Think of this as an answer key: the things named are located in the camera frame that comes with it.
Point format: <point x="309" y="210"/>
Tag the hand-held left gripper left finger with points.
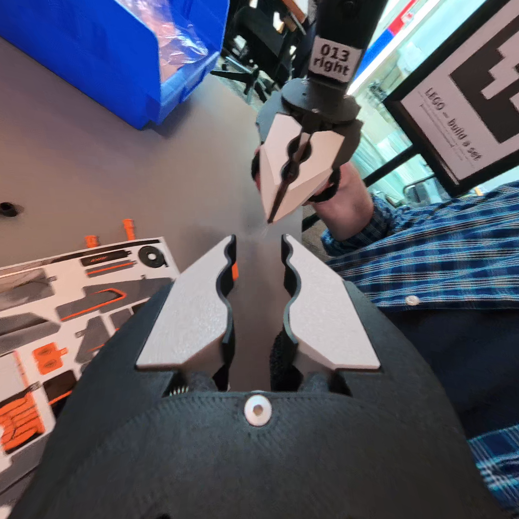
<point x="190" y="320"/>

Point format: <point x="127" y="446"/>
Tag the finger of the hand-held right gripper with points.
<point x="275" y="162"/>
<point x="312" y="162"/>

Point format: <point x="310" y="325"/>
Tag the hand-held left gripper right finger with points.
<point x="328" y="324"/>

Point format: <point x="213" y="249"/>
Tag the person's right forearm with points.
<point x="425" y="255"/>

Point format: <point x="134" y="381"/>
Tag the orange and blue lego piece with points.
<point x="234" y="271"/>

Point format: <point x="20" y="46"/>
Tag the orange lego pin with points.
<point x="128" y="229"/>
<point x="91" y="241"/>

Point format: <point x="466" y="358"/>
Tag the lego sticker sheet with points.
<point x="73" y="308"/>

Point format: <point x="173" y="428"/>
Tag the small black lego piece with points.
<point x="8" y="209"/>

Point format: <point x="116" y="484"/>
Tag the person's right hand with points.
<point x="348" y="202"/>

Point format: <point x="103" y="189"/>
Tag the black office chair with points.
<point x="259" y="52"/>

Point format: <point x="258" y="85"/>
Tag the dark navy pants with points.
<point x="458" y="365"/>

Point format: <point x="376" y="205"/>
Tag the clear plastic bag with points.
<point x="178" y="36"/>

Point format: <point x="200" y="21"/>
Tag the blue plaid shirt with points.
<point x="498" y="466"/>

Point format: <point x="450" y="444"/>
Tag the blue plastic bin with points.
<point x="81" y="52"/>

